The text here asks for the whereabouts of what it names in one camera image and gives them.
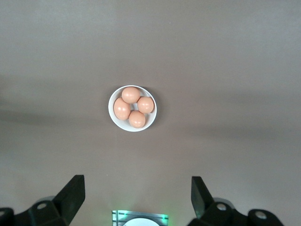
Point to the brown egg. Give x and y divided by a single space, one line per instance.
137 118
130 94
121 108
145 104

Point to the white round bowl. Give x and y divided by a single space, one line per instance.
150 122

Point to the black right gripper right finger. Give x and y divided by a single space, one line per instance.
207 212

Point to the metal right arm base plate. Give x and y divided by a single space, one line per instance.
117 217

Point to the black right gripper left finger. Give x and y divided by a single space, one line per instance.
65 207

